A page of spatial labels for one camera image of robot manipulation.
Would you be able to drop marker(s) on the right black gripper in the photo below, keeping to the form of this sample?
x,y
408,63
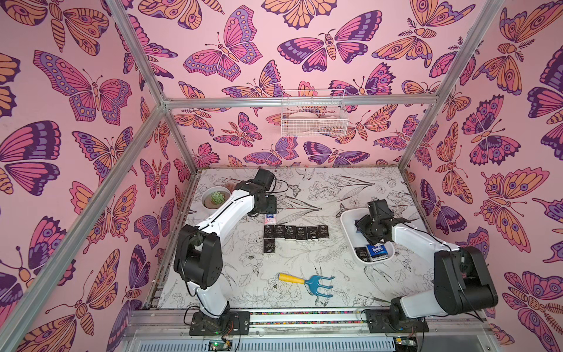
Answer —
x,y
375,231

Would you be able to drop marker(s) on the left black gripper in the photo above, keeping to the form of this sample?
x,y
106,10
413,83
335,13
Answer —
x,y
273,206

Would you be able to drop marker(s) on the blue tissue pack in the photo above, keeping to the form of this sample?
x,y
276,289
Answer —
x,y
377,252

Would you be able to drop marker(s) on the pink white tissue pack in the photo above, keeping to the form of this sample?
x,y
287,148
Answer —
x,y
270,219

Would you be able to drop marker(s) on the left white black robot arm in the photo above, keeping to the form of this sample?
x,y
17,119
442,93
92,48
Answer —
x,y
198,256

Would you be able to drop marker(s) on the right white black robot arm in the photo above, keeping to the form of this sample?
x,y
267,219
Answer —
x,y
462,282

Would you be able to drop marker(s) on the black tissue pack in box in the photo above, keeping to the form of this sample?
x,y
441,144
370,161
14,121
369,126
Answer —
x,y
362,254

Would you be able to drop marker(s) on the white bowl with succulent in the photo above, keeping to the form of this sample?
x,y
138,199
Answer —
x,y
214,197

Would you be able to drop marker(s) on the blue yellow toy rake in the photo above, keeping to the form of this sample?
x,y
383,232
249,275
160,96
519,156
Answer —
x,y
314,284

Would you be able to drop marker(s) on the green circuit board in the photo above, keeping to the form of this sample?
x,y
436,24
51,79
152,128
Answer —
x,y
220,345

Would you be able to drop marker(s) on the white wire wall basket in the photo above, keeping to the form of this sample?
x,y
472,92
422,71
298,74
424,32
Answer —
x,y
313,115

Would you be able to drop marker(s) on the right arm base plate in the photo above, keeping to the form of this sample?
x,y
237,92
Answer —
x,y
387,321

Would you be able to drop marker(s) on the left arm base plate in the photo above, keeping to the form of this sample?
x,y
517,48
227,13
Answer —
x,y
232,323

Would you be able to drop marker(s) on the aluminium mounting rail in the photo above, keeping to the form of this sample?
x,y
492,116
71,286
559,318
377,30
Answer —
x,y
314,321

